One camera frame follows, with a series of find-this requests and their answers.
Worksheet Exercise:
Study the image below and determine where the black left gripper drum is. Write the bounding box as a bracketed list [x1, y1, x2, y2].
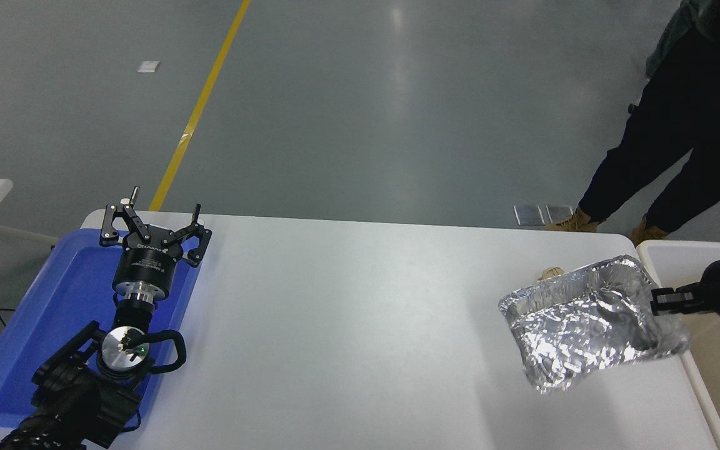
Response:
[113, 239, 184, 294]

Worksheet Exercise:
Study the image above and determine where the silver foil tray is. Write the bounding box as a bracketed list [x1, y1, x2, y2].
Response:
[498, 254, 692, 394]

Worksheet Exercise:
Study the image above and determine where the blue plastic tray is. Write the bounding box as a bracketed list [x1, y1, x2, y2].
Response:
[0, 228, 203, 428]

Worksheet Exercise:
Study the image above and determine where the person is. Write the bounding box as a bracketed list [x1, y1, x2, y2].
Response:
[544, 0, 720, 246]

